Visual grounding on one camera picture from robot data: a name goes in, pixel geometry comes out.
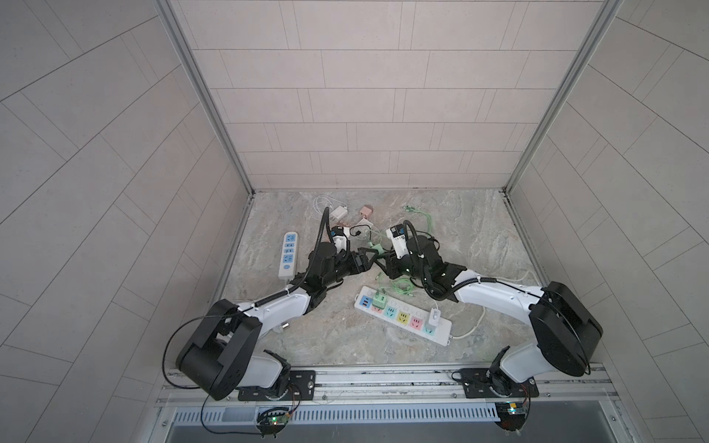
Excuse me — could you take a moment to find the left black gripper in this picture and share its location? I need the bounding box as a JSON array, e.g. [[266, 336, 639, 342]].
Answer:
[[318, 251, 378, 290]]

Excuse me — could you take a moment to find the green charger adapter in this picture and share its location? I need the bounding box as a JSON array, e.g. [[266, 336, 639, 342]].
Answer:
[[369, 244, 385, 255], [372, 292, 388, 310]]

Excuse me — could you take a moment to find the white charger with black cable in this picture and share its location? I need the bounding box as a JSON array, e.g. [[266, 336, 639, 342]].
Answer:
[[349, 219, 374, 238]]

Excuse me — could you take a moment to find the white charger adapter with cable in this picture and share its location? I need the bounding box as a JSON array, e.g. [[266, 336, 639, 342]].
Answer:
[[428, 301, 441, 328]]

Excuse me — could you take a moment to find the white multicolour socket power strip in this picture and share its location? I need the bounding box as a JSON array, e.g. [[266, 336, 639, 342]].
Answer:
[[354, 286, 452, 346]]

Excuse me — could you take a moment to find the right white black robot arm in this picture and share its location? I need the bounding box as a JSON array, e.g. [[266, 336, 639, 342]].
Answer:
[[382, 221, 603, 397]]

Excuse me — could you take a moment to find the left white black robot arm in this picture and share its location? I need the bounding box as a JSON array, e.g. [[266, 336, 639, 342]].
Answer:
[[161, 209, 382, 401]]

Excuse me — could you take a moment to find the white blue socket power strip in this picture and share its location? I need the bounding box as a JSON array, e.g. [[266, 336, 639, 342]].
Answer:
[[278, 232, 298, 281]]

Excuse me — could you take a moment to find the white charger adapter far left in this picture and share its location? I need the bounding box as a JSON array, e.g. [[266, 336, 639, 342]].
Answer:
[[330, 206, 348, 223]]

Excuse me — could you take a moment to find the pink charger adapter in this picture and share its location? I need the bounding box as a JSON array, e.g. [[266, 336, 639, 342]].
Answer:
[[359, 205, 373, 219]]

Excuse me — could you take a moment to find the left green circuit board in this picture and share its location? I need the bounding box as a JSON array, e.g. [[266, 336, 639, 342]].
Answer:
[[256, 407, 292, 437]]

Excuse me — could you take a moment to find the green circuit board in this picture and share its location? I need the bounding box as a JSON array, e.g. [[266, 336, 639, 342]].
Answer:
[[495, 402, 528, 432], [256, 407, 292, 437]]

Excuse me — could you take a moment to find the right green circuit board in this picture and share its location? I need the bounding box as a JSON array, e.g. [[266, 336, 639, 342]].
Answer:
[[495, 402, 528, 432]]

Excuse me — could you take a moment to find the green charging cable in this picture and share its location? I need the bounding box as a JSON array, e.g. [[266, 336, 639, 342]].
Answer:
[[376, 206, 439, 297]]

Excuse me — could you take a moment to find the white power strip cord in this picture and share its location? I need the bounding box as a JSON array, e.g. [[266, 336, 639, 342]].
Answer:
[[449, 276, 547, 340]]

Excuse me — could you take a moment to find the aluminium mounting rail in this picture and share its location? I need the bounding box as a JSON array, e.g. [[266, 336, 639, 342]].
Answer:
[[154, 362, 619, 411]]

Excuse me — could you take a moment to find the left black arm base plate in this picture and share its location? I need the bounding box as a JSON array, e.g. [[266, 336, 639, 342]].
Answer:
[[237, 370, 317, 402]]

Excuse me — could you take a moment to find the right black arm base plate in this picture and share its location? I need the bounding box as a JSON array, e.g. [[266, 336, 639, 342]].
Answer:
[[451, 367, 539, 399]]

